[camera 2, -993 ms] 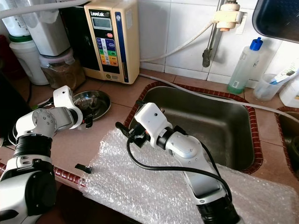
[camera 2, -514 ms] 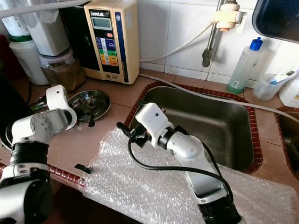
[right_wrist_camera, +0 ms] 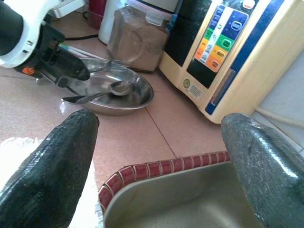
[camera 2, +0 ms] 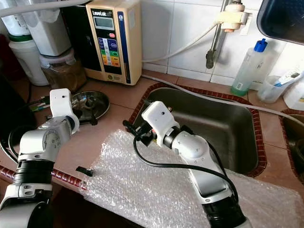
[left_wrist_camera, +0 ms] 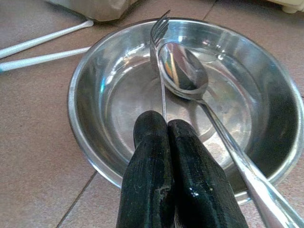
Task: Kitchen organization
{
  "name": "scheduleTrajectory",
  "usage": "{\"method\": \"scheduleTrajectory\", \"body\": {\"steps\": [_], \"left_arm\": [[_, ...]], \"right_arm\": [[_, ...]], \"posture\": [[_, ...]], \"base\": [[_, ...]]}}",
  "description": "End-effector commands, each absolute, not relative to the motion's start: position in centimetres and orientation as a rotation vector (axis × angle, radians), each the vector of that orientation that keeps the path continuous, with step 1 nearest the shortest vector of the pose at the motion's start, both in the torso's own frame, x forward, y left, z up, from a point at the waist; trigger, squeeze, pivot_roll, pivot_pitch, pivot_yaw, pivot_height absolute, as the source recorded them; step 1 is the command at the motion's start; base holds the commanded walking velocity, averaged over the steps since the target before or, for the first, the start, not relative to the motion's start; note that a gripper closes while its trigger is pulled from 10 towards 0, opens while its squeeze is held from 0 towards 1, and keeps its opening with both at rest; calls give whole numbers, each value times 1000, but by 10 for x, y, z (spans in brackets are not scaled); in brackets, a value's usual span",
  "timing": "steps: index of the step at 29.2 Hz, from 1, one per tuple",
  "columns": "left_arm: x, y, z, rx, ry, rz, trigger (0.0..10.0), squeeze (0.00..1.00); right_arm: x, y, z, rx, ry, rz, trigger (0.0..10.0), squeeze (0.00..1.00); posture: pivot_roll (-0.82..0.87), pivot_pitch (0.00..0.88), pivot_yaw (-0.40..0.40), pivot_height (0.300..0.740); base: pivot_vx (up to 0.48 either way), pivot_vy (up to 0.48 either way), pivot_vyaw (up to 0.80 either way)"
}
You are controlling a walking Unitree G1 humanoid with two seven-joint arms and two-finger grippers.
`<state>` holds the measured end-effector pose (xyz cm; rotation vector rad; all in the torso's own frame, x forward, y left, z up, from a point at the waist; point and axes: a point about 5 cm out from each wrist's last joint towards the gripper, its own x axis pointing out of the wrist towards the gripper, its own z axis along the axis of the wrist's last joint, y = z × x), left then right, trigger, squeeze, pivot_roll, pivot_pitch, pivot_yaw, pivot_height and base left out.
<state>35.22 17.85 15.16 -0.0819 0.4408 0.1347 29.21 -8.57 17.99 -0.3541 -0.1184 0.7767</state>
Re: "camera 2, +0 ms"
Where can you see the white filter cartridge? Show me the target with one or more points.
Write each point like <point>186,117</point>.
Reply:
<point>12,19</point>

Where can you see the white canister with green band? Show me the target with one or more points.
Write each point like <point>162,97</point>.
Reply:
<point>28,59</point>

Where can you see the beige water ionizer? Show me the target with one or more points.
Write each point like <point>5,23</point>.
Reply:
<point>114,40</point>

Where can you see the round steel dish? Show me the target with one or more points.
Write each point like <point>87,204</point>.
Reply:
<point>97,102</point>

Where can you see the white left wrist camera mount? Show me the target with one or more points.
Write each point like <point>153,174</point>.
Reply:
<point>62,102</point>

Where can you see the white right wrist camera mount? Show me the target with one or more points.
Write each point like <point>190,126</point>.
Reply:
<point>159,121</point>

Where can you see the large black round appliance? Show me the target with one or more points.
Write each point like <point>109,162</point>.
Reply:
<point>12,109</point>

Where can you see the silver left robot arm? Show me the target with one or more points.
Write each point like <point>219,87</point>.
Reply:
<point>45,142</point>

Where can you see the clear bubble wrap sheet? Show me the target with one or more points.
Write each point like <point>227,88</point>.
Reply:
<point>166,194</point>

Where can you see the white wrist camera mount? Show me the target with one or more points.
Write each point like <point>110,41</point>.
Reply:
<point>62,102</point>
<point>159,121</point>

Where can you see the clear bottle with blue cap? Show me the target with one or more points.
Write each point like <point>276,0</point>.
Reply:
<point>249,69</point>

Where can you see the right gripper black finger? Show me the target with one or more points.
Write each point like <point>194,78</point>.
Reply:
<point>128,127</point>

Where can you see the dark blue tray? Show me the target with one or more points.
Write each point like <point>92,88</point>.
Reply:
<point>280,19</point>

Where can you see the white detergent bottle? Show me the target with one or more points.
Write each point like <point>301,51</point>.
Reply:
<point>295,92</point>

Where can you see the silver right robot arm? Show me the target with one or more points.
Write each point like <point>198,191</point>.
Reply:
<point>194,152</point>

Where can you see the blue and white toothbrush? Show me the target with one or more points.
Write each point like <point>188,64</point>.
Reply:
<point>289,77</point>

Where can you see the small black clip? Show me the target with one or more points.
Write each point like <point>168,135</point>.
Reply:
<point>84,171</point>

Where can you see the wall faucet with cream diverter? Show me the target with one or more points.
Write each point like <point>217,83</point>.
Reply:
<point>223,33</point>

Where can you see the clear measuring cup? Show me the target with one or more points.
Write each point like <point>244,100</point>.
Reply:
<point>278,88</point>

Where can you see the white plastic container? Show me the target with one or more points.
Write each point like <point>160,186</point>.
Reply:
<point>47,31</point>

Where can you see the small steel sink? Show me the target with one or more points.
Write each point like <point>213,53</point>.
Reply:
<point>295,137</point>

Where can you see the white stick with green tip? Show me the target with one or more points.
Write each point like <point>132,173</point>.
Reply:
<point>38,107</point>

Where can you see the dark red container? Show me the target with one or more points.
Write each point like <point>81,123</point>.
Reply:
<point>9,57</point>

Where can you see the clear jar of brown powder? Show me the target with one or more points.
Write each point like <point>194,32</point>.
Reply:
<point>61,71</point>

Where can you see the large steel sink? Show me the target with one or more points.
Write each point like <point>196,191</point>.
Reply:
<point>213,123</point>

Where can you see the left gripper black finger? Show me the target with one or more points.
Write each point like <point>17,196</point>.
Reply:
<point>92,118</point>

